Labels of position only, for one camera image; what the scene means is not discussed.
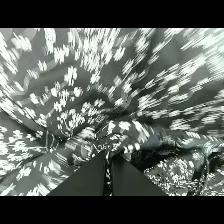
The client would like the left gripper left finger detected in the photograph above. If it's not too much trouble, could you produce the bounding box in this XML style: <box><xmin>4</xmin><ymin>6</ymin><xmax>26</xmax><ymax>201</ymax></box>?
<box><xmin>47</xmin><ymin>151</ymin><xmax>108</xmax><ymax>197</ymax></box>

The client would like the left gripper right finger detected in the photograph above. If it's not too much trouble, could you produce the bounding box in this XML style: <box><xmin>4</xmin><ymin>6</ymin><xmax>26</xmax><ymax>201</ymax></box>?
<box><xmin>110</xmin><ymin>154</ymin><xmax>168</xmax><ymax>197</ymax></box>

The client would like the black white-patterned garment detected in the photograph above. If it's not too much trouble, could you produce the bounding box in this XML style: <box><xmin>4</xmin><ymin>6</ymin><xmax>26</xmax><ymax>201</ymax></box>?
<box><xmin>0</xmin><ymin>27</ymin><xmax>224</xmax><ymax>197</ymax></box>

